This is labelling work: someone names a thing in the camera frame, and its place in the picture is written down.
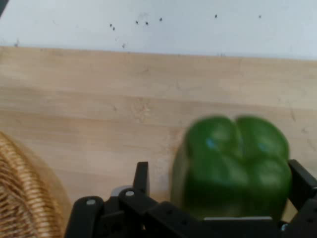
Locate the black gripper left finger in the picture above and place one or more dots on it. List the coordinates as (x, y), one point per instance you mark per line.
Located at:
(128, 218)

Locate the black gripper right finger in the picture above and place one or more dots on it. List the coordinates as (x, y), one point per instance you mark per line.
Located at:
(305, 198)

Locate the green toy bell pepper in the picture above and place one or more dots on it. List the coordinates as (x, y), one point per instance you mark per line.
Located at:
(230, 168)

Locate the bamboo wooden cutting board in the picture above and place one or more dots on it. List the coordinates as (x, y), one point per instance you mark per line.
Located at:
(99, 99)

